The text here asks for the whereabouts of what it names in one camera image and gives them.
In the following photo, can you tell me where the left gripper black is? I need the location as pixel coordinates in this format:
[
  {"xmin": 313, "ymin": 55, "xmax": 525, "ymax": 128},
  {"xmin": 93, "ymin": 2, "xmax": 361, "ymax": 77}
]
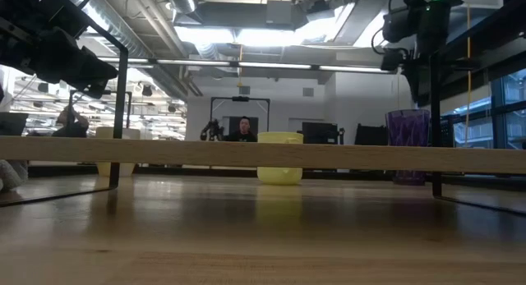
[{"xmin": 35, "ymin": 28, "xmax": 119, "ymax": 100}]

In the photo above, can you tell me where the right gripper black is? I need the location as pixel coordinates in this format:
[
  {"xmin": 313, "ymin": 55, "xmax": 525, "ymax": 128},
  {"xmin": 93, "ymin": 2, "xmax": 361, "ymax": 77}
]
[{"xmin": 380, "ymin": 0, "xmax": 452, "ymax": 71}]

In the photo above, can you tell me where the yellow mug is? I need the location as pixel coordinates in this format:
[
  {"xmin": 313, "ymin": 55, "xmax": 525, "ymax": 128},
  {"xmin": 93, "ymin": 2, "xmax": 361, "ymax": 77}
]
[{"xmin": 95, "ymin": 126, "xmax": 141, "ymax": 178}]

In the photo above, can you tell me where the purple faceted tumbler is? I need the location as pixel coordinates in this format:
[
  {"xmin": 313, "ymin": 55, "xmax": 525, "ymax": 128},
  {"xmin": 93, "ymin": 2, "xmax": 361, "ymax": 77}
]
[{"xmin": 385, "ymin": 108, "xmax": 431, "ymax": 186}]

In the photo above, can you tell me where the small yellow cup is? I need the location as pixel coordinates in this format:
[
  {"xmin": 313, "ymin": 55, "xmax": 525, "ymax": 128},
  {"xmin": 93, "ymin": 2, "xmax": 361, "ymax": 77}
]
[{"xmin": 256, "ymin": 131, "xmax": 304, "ymax": 186}]

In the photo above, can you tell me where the person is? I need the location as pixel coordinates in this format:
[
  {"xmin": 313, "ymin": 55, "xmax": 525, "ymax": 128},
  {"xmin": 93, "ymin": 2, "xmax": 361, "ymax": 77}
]
[
  {"xmin": 224, "ymin": 115, "xmax": 259, "ymax": 143},
  {"xmin": 52, "ymin": 105, "xmax": 90, "ymax": 138}
]

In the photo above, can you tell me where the dark flat screen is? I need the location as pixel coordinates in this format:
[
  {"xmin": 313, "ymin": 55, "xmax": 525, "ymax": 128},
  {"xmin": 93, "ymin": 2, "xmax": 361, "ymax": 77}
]
[{"xmin": 0, "ymin": 111, "xmax": 29, "ymax": 137}]

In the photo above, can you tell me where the black monitor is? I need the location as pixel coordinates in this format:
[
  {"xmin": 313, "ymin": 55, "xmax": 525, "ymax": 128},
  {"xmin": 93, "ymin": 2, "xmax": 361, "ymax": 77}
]
[
  {"xmin": 302, "ymin": 121, "xmax": 345, "ymax": 145},
  {"xmin": 354, "ymin": 123, "xmax": 388, "ymax": 146}
]

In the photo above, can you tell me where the grey ceiling box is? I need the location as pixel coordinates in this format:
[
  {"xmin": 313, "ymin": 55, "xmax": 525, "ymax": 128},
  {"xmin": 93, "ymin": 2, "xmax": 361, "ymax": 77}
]
[{"xmin": 265, "ymin": 0, "xmax": 293, "ymax": 25}]

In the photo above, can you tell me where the long ceiling light tube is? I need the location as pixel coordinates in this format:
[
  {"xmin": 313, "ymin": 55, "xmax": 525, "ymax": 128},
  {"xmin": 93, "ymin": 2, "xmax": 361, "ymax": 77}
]
[{"xmin": 98, "ymin": 57, "xmax": 391, "ymax": 75}]

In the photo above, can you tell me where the grey cloth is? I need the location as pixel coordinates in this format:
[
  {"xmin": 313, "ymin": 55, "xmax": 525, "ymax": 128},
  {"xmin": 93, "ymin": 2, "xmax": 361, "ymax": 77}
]
[{"xmin": 0, "ymin": 159, "xmax": 29, "ymax": 192}]

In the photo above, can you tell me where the clear acrylic tray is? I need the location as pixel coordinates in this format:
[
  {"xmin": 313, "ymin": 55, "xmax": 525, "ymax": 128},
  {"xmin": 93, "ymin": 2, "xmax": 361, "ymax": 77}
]
[{"xmin": 0, "ymin": 13, "xmax": 526, "ymax": 216}]

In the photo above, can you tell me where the silver ventilation duct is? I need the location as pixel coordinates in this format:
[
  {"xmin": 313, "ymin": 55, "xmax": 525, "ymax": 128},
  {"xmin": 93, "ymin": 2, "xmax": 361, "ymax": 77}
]
[{"xmin": 57, "ymin": 0, "xmax": 194, "ymax": 97}]

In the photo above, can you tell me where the yellow cable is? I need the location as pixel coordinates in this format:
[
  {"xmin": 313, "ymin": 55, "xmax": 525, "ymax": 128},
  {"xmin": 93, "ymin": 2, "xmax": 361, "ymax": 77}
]
[{"xmin": 464, "ymin": 4, "xmax": 473, "ymax": 147}]

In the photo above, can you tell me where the black aluminium table frame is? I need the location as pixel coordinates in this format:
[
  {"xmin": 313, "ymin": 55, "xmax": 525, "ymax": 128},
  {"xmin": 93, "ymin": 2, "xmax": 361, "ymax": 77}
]
[{"xmin": 27, "ymin": 164, "xmax": 526, "ymax": 191}]

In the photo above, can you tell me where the black background rig frame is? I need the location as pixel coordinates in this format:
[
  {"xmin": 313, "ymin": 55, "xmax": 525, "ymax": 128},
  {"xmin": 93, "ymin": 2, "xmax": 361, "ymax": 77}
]
[{"xmin": 210, "ymin": 95, "xmax": 271, "ymax": 134}]

